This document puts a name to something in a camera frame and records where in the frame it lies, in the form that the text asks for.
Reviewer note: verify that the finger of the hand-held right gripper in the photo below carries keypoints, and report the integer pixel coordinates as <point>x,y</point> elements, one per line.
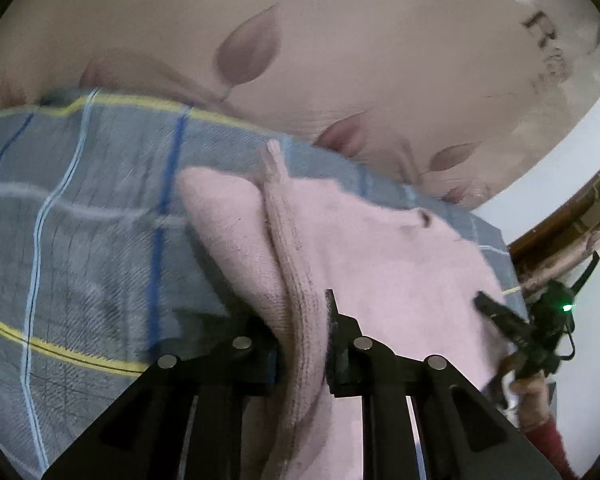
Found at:
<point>497,312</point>

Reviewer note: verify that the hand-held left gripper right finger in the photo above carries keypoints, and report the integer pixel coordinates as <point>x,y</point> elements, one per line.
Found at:
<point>337,360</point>

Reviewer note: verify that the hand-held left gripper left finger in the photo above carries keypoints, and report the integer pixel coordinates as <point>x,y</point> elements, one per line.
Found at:
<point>273,366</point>

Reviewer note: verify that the pink knitted sweater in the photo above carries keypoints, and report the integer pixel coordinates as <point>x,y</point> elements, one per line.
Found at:
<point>380,260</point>

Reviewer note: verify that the person's red sleeved right forearm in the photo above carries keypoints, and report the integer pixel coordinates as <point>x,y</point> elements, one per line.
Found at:
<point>550,447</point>

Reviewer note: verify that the person's right hand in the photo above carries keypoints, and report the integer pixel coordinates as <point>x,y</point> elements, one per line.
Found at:
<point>530,400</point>

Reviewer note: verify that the blue plaid cloth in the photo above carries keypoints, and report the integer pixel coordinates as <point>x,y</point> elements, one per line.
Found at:
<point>90,220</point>

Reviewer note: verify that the beige leaf print curtain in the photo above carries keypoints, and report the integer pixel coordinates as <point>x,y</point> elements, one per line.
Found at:
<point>330,50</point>

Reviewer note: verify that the brown wooden door frame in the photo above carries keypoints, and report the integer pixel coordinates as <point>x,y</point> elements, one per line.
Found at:
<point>565,220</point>

